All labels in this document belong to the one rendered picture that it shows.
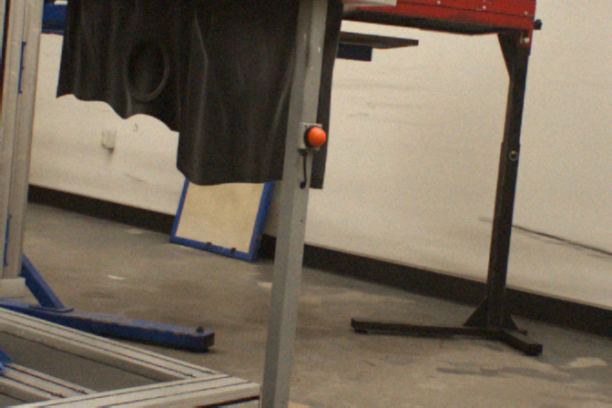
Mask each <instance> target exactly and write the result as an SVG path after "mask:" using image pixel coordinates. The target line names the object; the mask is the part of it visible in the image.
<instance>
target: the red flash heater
mask: <svg viewBox="0 0 612 408"><path fill-rule="evenodd" d="M533 17H536V1H533V0H397V1H396V6H344V7H343V12H342V21H348V22H357V23H365V24H374V25H382V26H398V27H406V28H414V29H422V30H431V31H439V32H447V33H456V34H464V35H472V36H485V35H494V34H497V33H499V34H502V35H504V36H509V37H511V38H513V39H517V38H521V32H523V36H522V38H527V37H529V30H531V26H533Z"/></svg>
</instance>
